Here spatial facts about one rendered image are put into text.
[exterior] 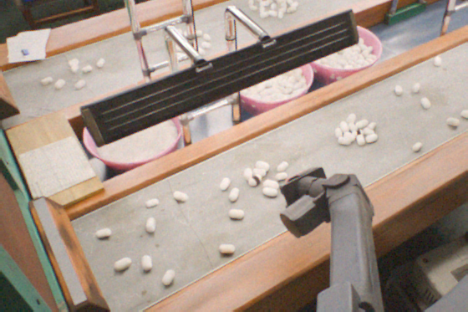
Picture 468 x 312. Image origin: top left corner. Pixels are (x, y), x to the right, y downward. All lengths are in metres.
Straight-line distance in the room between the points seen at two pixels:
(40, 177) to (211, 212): 0.43
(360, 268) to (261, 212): 0.60
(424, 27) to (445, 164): 0.80
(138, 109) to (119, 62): 0.74
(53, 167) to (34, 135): 0.14
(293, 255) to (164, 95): 0.44
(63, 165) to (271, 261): 0.58
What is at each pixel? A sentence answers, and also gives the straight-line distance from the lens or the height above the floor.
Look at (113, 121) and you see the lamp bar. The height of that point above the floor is 1.08.
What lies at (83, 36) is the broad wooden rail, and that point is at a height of 0.76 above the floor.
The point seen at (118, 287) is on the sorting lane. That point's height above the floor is 0.74.
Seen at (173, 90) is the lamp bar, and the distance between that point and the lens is 0.95.
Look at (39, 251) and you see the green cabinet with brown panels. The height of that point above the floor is 0.87.
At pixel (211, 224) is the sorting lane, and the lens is 1.15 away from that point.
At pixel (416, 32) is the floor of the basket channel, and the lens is 1.94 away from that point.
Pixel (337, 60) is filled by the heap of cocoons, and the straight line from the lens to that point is 1.62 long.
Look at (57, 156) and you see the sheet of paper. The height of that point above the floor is 0.78.
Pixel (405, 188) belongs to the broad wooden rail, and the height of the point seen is 0.76.
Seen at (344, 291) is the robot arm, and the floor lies 1.22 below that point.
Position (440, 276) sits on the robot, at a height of 0.47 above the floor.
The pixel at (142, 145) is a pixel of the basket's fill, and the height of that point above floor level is 0.73.
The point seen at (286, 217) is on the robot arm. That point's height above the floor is 0.98.
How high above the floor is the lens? 1.68
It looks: 48 degrees down
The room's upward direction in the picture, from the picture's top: 1 degrees clockwise
